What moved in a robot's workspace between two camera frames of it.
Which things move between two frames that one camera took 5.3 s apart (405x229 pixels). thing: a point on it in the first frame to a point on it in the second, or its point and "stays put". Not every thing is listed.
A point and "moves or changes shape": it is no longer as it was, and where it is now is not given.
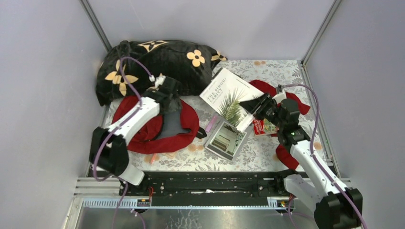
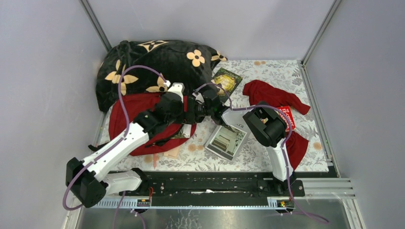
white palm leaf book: [224, 91] to [185, 131]
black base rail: [214, 189] stays put
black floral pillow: [133, 66] stays put
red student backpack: [168, 132] moves or changes shape
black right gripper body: [268, 111] to [201, 110]
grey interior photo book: [226, 140] stays put
